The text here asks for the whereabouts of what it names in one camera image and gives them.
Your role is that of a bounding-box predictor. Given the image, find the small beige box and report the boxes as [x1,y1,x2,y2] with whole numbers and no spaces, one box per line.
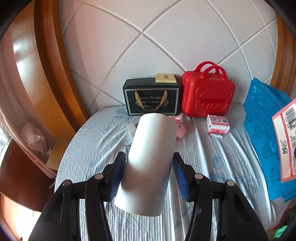
[155,74,177,83]

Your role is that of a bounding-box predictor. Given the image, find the white and red small box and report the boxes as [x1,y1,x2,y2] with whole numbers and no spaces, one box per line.
[206,114,231,137]

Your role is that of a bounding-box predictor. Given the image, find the wooden headboard frame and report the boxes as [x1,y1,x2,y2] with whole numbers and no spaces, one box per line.
[0,0,296,144]

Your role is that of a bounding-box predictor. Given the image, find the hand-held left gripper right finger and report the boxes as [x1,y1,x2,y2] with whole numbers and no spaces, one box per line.
[171,152,270,241]

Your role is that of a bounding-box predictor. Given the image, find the slim white box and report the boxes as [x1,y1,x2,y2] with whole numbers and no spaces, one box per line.
[126,123,139,141]

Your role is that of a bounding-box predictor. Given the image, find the pink and white packet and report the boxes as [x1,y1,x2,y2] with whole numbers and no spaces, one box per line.
[272,98,296,183]

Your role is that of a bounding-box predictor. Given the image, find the red carry case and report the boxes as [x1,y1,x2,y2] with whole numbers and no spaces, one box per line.
[181,61,236,118]

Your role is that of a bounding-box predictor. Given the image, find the tan cardboard sheet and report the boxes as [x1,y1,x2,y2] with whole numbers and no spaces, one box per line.
[46,139,72,171]

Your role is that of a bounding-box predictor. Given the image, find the white cylindrical tube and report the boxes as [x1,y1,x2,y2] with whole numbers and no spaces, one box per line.
[114,113,176,217]

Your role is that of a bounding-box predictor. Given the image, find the pink plush toy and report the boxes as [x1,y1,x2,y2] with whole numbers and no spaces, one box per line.
[168,115,188,139]

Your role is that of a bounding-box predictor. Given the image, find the green cloth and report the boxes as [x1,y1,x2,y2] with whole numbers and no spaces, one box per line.
[274,226,293,240]

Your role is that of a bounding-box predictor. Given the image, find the light blue striped bed sheet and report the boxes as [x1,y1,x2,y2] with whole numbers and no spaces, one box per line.
[54,105,278,241]

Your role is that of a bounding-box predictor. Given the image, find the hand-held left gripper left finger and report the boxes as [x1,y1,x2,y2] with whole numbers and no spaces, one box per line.
[28,152,127,241]

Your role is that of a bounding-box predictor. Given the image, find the black gift box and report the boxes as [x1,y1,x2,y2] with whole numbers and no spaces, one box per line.
[122,78,182,116]

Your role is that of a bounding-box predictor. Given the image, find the clear plastic bag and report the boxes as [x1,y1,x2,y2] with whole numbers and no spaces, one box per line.
[20,122,48,154]

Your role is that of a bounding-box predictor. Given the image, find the blue plastic crate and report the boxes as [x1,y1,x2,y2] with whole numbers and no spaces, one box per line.
[243,77,296,202]

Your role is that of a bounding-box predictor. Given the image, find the dark wooden nightstand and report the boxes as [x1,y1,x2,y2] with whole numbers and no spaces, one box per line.
[0,141,56,209]

